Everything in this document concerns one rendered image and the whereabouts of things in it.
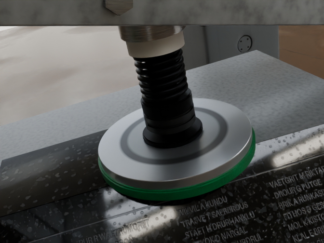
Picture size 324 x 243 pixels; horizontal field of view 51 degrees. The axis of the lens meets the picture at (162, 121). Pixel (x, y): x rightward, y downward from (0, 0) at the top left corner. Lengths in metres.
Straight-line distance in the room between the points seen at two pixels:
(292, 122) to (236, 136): 0.11
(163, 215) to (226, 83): 0.32
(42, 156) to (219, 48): 1.10
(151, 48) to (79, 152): 0.23
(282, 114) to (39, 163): 0.38
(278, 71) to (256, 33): 0.94
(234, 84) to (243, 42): 0.95
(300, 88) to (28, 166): 0.46
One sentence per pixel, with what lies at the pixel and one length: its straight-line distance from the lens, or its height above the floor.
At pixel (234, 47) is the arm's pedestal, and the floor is 0.66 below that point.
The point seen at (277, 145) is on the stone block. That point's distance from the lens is 0.48.
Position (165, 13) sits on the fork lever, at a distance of 0.35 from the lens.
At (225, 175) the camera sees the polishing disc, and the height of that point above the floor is 0.88.
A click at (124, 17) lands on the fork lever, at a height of 1.07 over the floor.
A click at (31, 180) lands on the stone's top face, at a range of 0.52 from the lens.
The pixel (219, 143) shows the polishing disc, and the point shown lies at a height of 0.90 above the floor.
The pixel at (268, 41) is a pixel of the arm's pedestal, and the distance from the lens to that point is 1.68.
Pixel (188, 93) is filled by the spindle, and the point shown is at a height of 0.95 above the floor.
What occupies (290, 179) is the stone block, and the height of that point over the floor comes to 0.83.
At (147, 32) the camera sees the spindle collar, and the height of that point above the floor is 1.05.
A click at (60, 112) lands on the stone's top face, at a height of 0.87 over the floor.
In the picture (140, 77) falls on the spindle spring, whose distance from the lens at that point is 0.42.
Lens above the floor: 1.13
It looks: 28 degrees down
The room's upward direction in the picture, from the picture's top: 12 degrees counter-clockwise
